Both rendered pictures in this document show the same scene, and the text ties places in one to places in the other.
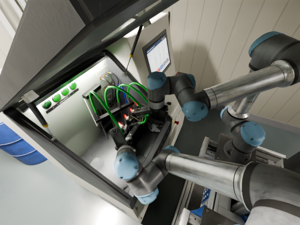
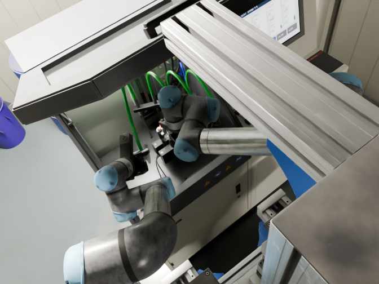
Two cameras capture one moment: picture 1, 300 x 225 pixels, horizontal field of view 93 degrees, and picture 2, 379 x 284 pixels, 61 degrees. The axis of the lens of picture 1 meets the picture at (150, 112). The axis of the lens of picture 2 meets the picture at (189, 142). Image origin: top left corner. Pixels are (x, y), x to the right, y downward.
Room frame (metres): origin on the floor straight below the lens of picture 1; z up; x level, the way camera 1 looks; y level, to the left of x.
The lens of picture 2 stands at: (-0.07, -0.49, 2.31)
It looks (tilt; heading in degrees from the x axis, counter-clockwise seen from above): 55 degrees down; 39
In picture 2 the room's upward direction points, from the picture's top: 15 degrees counter-clockwise
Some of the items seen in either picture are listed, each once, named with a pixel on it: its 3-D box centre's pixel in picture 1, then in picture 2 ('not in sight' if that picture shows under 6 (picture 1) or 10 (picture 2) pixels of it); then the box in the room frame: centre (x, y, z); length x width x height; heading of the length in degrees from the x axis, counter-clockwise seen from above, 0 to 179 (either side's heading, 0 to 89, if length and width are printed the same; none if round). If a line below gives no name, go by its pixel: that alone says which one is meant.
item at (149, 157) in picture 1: (152, 156); (195, 186); (0.50, -0.01, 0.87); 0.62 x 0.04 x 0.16; 152
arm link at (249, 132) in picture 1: (247, 135); not in sight; (0.43, -0.54, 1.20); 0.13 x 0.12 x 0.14; 9
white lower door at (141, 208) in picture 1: (154, 177); (206, 220); (0.49, -0.02, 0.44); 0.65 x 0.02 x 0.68; 152
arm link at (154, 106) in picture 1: (156, 101); (176, 118); (0.48, -0.03, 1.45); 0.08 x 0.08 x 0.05
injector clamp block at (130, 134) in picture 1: (133, 131); (185, 139); (0.71, 0.15, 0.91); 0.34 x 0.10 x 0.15; 152
